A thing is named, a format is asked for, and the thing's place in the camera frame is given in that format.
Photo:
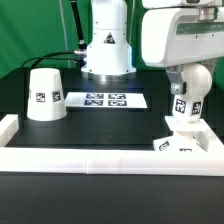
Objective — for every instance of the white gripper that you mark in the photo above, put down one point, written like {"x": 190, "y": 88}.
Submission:
{"x": 176, "y": 32}

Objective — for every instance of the white marker sheet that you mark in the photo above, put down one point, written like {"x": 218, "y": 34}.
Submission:
{"x": 105, "y": 100}

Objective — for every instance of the white lamp shade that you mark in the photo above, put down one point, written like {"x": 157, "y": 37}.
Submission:
{"x": 46, "y": 99}

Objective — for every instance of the white lamp bulb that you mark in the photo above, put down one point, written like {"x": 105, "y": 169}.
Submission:
{"x": 188, "y": 107}

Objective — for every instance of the white lamp base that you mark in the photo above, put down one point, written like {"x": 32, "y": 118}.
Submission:
{"x": 186, "y": 136}

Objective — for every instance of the white U-shaped fence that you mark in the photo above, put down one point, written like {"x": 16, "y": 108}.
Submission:
{"x": 51, "y": 160}

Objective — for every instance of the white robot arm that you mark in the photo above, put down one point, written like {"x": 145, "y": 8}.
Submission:
{"x": 109, "y": 54}

